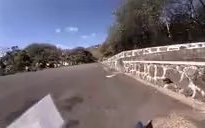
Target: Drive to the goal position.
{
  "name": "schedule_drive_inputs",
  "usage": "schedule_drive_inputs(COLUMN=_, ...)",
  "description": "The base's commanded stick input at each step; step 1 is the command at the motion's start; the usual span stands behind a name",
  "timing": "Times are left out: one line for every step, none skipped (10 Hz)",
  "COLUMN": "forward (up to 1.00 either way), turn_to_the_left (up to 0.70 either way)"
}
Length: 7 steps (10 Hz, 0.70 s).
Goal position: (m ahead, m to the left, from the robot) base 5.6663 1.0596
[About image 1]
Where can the stone wall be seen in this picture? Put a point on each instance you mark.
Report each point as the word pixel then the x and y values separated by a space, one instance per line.
pixel 170 68

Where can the row of trees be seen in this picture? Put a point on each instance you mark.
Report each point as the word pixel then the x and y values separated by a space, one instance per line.
pixel 40 58

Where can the distant hill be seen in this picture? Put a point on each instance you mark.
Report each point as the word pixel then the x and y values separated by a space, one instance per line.
pixel 93 50

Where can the grey asphalt road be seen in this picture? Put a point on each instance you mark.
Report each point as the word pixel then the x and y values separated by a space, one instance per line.
pixel 90 90

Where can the dry dirt verge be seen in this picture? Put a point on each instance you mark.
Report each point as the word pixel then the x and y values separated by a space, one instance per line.
pixel 176 120

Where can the large bushy tree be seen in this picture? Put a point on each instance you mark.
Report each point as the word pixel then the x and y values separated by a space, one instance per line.
pixel 156 23

